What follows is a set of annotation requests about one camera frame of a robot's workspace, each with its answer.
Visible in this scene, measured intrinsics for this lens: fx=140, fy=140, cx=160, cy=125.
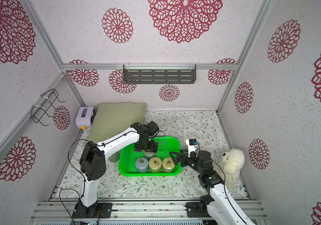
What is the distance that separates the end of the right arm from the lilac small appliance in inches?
27.2

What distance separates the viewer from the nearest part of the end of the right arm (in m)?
0.61

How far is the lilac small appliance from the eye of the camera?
105 centimetres
